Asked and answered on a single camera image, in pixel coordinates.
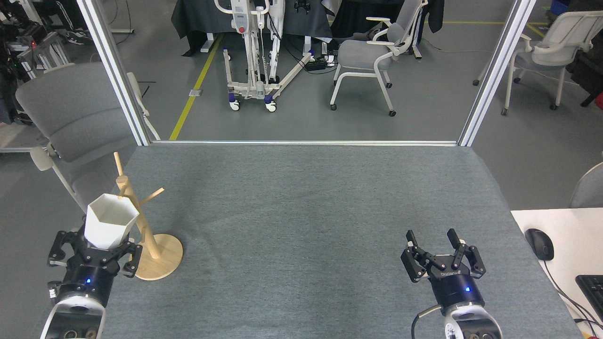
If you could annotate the silver aluminium rail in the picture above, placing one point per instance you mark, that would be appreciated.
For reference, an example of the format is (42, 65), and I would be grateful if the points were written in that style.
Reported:
(306, 142)

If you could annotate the black equipment rack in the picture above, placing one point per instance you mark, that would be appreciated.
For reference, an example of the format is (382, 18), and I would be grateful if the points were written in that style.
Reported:
(28, 47)

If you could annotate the black computer mouse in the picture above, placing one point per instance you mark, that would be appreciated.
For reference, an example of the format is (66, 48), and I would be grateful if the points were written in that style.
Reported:
(539, 244)

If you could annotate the white frame office chair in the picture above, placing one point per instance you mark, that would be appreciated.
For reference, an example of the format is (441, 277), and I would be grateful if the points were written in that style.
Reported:
(541, 56)

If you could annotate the black power strip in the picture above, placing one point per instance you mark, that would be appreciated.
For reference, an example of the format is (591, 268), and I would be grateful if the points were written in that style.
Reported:
(315, 65)

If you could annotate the grey rounded chair back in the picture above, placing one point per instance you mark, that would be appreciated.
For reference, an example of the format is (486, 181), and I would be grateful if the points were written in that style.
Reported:
(589, 193)

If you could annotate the white wheeled stand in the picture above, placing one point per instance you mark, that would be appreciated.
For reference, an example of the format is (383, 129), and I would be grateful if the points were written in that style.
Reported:
(259, 84)

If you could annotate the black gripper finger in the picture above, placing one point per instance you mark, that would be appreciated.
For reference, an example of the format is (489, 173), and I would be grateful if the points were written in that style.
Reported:
(414, 263)
(59, 252)
(132, 259)
(476, 263)

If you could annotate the silver floor plate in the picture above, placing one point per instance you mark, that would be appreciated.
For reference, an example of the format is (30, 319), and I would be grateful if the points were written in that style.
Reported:
(196, 92)

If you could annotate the large grey fabric chair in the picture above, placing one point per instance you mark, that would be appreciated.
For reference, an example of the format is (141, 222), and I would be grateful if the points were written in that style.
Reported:
(70, 108)

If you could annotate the silver aluminium post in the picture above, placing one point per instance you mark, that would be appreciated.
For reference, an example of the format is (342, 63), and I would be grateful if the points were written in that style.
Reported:
(494, 70)
(113, 66)

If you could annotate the white hexagonal cup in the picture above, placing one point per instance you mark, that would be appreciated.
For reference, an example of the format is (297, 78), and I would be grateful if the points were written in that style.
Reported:
(110, 221)

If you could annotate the wooden cup rack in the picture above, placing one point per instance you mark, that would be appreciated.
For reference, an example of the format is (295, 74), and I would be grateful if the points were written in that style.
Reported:
(160, 259)

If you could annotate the black keyboard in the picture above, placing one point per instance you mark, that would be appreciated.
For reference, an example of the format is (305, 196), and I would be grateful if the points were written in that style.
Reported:
(593, 292)

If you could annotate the grey felt table mat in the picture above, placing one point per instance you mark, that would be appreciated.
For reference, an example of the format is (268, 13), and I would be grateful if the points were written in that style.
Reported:
(306, 212)

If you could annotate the grey white office chair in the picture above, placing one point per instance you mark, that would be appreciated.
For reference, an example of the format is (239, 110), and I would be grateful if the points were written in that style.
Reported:
(362, 54)

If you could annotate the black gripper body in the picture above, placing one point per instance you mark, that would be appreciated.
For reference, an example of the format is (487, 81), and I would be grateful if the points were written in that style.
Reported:
(457, 287)
(89, 275)

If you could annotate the black draped table cloth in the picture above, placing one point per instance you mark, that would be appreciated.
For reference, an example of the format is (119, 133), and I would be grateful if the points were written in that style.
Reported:
(198, 19)

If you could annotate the white desk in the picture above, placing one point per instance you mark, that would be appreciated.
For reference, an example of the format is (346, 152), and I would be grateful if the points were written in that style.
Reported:
(570, 235)

